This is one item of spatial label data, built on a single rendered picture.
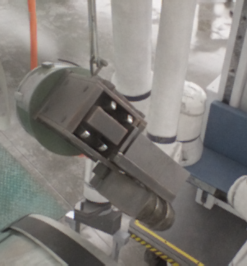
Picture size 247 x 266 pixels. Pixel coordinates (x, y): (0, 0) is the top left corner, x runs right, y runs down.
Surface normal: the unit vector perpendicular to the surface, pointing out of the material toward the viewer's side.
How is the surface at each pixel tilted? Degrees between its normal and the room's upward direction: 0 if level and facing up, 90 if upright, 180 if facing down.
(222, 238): 0
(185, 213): 0
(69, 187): 0
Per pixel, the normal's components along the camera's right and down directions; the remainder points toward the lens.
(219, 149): -0.61, 0.53
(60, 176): 0.00, -0.74
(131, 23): -0.04, 0.78
